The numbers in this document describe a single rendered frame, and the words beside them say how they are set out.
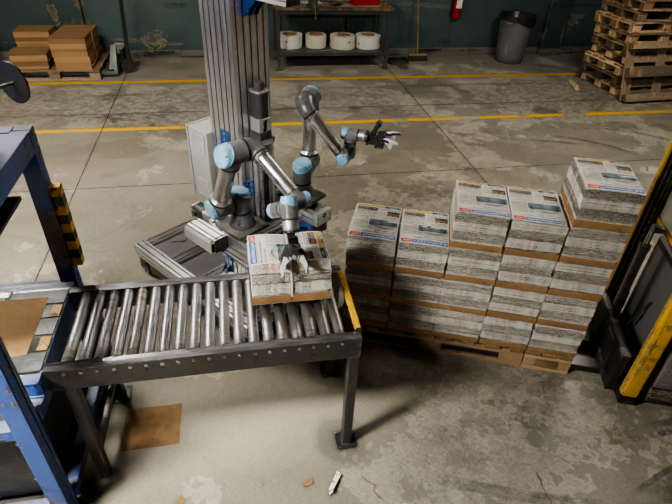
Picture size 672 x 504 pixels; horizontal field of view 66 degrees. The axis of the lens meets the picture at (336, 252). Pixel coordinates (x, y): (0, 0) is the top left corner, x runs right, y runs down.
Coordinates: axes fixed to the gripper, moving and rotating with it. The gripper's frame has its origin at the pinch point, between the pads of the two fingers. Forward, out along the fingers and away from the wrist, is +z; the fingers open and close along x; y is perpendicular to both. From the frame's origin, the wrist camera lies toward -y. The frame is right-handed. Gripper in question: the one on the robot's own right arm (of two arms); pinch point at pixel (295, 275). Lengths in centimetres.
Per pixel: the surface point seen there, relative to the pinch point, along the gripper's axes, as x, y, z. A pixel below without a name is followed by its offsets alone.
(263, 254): 13.0, 11.7, -9.8
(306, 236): -8.9, 25.0, -16.4
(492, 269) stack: -114, 45, 11
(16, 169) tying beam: 107, -7, -52
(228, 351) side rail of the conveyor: 31.5, -3.5, 30.1
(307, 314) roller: -5.2, 12.5, 20.2
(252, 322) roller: 20.6, 10.5, 20.9
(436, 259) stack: -85, 53, 3
